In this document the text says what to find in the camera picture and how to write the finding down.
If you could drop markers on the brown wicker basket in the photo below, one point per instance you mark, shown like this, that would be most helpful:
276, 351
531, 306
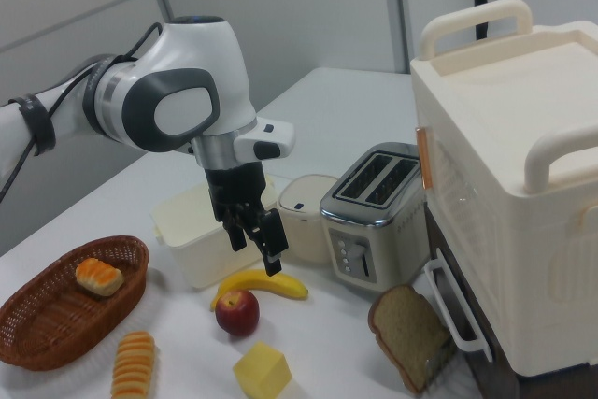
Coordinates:
42, 319

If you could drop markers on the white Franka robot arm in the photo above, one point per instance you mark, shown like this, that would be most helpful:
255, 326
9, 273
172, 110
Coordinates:
196, 58

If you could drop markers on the yellow cube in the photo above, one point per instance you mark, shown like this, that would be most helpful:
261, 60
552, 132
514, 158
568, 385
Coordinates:
261, 371

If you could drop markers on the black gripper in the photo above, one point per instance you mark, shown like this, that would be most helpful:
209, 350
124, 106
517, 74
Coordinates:
233, 189

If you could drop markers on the open white plastic box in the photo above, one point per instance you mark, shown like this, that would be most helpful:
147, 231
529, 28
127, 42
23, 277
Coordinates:
196, 240

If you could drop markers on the brown bread slice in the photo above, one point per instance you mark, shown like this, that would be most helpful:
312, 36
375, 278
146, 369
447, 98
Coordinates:
406, 329

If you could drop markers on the silver two-slot toaster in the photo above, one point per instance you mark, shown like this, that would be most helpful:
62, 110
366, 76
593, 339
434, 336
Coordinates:
364, 231

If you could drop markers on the long orange striped bread roll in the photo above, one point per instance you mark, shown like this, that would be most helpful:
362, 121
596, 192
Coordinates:
133, 364

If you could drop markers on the short orange striped bun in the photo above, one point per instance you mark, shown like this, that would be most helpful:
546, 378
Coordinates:
99, 276

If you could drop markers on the small white lidded container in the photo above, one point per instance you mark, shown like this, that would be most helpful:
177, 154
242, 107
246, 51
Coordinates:
299, 235

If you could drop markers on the dark brown board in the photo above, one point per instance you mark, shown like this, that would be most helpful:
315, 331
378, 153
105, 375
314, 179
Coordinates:
537, 387

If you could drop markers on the red apple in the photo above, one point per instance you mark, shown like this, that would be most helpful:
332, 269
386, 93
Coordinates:
238, 315

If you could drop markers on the yellow banana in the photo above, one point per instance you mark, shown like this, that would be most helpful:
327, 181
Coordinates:
275, 283

